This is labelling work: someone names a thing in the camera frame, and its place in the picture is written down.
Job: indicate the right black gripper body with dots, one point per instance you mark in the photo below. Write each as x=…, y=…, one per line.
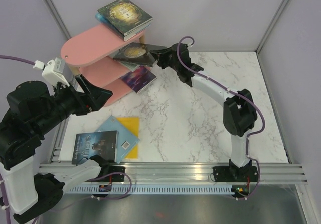
x=174, y=65

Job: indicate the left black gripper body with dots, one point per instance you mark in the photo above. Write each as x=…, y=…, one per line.
x=69, y=100

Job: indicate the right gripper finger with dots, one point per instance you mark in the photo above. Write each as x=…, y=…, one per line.
x=163, y=63
x=164, y=52

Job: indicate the black moon sixpence book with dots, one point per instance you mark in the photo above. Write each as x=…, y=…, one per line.
x=138, y=53

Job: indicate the purple Robinson Crusoe book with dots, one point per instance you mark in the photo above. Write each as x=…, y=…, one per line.
x=139, y=79

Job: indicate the green forest cover book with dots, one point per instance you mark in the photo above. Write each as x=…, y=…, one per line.
x=125, y=15

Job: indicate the light blue book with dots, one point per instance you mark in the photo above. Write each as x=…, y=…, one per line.
x=126, y=140

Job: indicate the teal ocean cover book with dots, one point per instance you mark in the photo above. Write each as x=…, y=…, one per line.
x=125, y=38

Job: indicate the pale grey-green book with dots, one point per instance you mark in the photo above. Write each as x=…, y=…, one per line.
x=131, y=66

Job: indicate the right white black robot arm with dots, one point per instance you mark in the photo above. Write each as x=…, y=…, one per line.
x=239, y=115

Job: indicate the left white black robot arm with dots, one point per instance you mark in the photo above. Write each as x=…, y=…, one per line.
x=32, y=113

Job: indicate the pink three-tier wooden shelf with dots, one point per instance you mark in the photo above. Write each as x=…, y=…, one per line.
x=90, y=53

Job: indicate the dark blue Wuthering Heights book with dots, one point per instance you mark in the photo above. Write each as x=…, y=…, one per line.
x=95, y=143

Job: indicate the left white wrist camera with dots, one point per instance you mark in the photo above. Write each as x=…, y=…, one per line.
x=52, y=72

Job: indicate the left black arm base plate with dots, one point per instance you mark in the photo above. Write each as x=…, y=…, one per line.
x=114, y=177

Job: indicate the white slotted cable duct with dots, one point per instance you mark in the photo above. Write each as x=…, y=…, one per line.
x=153, y=189

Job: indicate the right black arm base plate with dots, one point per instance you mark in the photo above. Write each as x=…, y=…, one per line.
x=229, y=175

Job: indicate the aluminium mounting rail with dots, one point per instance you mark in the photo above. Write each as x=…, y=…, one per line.
x=199, y=173

